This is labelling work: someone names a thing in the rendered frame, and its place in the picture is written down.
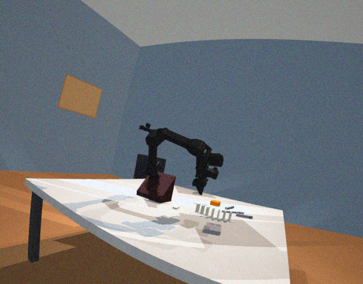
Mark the orange block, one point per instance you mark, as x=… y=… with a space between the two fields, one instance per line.
x=215 y=203

